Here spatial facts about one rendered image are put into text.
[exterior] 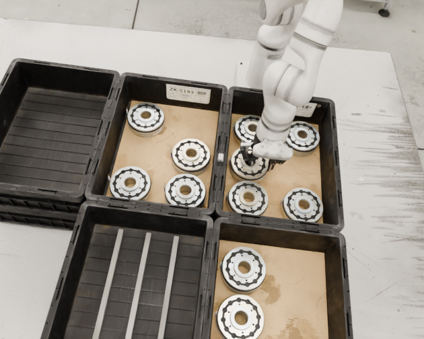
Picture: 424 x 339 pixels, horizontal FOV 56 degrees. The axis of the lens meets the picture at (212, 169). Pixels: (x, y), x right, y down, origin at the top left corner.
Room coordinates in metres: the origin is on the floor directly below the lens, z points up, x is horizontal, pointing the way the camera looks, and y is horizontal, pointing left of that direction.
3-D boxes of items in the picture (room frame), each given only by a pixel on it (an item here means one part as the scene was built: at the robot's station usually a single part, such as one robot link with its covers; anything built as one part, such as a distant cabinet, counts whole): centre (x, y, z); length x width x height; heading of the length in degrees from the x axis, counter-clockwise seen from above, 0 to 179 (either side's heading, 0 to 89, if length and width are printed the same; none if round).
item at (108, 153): (0.57, 0.13, 0.87); 0.40 x 0.30 x 0.11; 2
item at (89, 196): (0.57, 0.13, 0.92); 0.40 x 0.30 x 0.02; 2
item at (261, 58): (0.95, -0.11, 0.87); 0.09 x 0.09 x 0.17; 89
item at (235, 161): (0.58, -0.10, 0.86); 0.10 x 0.10 x 0.01
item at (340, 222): (0.58, -0.17, 0.92); 0.40 x 0.30 x 0.02; 2
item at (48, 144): (0.56, 0.43, 0.87); 0.40 x 0.30 x 0.11; 2
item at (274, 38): (0.95, -0.12, 1.03); 0.09 x 0.09 x 0.17; 23
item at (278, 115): (0.58, -0.12, 1.12); 0.09 x 0.07 x 0.15; 65
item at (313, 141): (0.69, -0.24, 0.86); 0.10 x 0.10 x 0.01
